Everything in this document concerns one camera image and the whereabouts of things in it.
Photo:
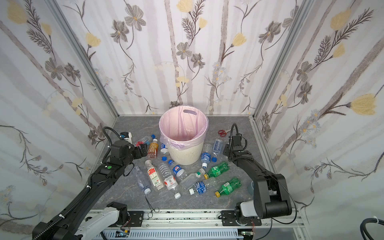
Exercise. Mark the Pocari Sweat bottle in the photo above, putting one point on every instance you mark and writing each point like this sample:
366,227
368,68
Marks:
206,155

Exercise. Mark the pink bin liner bag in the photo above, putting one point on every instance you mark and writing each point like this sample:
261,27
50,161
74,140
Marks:
183,127

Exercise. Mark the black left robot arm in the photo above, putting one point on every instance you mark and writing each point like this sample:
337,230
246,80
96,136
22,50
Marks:
69,224

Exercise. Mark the metal forceps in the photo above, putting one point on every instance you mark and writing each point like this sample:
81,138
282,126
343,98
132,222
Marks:
152,210

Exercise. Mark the clear bottle blue label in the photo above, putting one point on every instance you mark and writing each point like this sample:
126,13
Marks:
217,147

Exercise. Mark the Pepsi label bottle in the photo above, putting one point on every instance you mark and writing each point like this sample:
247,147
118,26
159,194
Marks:
178,171

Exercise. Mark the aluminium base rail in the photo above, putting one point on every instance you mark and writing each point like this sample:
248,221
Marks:
206,224

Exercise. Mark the cream plastic waste bin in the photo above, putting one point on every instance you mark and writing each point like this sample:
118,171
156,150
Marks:
188,156

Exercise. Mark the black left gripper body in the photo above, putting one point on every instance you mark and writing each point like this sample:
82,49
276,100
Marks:
139,150

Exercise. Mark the clear bottle green cap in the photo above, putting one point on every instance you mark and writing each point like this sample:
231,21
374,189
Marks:
193,178

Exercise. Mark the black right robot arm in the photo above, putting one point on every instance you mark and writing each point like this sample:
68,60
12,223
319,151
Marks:
271,198

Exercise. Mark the green soda bottle lower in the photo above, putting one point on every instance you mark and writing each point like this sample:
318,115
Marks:
228,187

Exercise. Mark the small clear bottle left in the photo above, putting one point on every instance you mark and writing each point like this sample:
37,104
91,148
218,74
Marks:
142,181

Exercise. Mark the green soda bottle upper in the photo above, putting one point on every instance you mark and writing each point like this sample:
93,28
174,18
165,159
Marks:
217,170

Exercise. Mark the blue label bottle white cap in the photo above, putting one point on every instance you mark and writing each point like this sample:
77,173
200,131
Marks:
202,187

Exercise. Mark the red white label bottle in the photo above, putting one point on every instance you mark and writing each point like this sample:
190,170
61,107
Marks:
154,175

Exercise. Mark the green soda bottle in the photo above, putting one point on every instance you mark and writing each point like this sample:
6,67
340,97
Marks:
228,187
217,170

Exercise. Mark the orange tea bottle white cap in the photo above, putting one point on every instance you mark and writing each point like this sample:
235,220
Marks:
153,149

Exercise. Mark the red handled scissors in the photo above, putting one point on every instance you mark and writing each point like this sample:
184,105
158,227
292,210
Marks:
224,133

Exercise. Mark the clear ribbed water bottle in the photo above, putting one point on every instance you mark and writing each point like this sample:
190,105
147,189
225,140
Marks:
169,180

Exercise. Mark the blue label bottle by bin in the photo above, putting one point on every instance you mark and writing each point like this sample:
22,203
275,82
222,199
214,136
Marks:
163,148

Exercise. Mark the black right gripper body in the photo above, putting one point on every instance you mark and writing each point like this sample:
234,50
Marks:
229,149

